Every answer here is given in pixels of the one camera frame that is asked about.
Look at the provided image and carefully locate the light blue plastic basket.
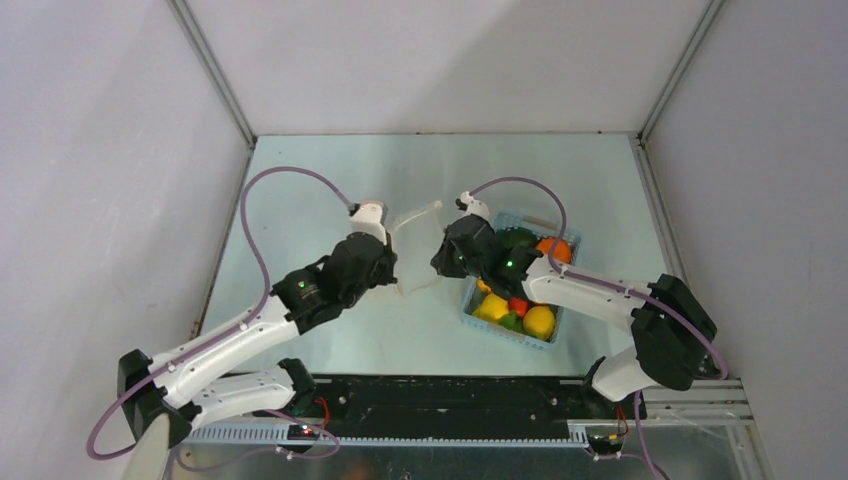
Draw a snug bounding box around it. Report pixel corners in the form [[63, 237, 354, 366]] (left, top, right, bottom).
[[461, 211, 577, 350]]

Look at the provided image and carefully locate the red chili pepper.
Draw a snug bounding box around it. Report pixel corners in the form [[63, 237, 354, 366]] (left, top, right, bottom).
[[508, 298, 530, 319]]

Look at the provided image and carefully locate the yellow lemon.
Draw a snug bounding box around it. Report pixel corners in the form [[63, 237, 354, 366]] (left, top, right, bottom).
[[522, 305, 556, 342]]

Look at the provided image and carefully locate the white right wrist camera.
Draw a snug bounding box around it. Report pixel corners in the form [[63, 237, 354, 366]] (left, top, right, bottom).
[[455, 191, 491, 223]]

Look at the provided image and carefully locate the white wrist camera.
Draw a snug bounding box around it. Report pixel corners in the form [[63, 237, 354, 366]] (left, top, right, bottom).
[[455, 191, 491, 223], [350, 200, 389, 245]]

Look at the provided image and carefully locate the circuit board with leds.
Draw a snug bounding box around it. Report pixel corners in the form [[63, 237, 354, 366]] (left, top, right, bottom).
[[286, 424, 323, 442], [585, 434, 627, 461]]

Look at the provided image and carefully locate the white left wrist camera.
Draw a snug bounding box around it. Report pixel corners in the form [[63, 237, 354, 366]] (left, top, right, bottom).
[[350, 200, 389, 245]]

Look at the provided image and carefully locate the left circuit board with leds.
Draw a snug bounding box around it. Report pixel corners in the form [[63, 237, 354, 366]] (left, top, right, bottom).
[[286, 424, 323, 442]]

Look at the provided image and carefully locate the dark green avocado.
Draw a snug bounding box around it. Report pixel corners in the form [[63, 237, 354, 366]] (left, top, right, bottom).
[[496, 227, 540, 253]]

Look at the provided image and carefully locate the right circuit board with leds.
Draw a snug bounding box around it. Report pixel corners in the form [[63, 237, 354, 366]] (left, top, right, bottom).
[[585, 434, 627, 461]]

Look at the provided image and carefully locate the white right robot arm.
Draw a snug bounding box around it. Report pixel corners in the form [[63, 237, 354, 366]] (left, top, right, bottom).
[[430, 214, 717, 418]]

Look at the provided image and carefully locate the orange yellow bell pepper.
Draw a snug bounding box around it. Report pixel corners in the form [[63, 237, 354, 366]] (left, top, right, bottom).
[[475, 279, 494, 296]]

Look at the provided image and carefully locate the green pepper stem piece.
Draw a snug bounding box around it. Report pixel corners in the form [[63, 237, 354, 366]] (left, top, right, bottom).
[[498, 311, 524, 334]]

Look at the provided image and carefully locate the clear dotted zip top bag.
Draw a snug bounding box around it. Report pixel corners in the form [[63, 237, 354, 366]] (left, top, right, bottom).
[[388, 200, 443, 298]]

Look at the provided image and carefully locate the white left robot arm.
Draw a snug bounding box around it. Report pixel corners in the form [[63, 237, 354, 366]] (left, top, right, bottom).
[[118, 232, 397, 446]]

